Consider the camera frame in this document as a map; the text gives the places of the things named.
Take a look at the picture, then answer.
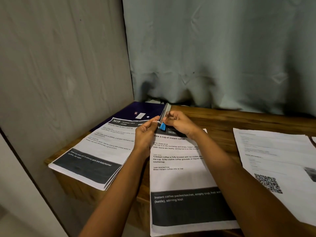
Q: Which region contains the person's left hand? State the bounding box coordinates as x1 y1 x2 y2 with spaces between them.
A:
133 116 160 152

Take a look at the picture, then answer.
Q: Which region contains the person's right hand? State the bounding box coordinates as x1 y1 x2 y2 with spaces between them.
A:
163 111 202 141

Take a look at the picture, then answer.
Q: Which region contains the silver and blue stapler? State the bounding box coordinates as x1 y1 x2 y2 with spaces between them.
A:
157 103 172 131

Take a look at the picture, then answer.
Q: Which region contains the person's right forearm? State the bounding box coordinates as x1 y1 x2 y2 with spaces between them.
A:
190 129 316 237

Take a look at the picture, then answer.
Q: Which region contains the person's left forearm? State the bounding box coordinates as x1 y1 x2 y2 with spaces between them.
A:
79 147 151 237

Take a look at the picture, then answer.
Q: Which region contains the dark purple folder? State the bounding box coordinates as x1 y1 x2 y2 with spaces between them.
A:
90 101 166 132

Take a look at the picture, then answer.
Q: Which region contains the printed sheet with dark bands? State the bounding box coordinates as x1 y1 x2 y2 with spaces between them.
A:
149 128 241 237

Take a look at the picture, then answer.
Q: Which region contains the stack of printed paper sheets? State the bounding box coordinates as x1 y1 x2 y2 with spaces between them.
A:
48 117 148 191

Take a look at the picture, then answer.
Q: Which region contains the grey-green curtain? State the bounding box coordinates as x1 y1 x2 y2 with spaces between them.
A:
122 0 316 116

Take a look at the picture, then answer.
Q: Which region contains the printed sheet with square code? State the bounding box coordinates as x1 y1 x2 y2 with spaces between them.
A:
233 128 316 227

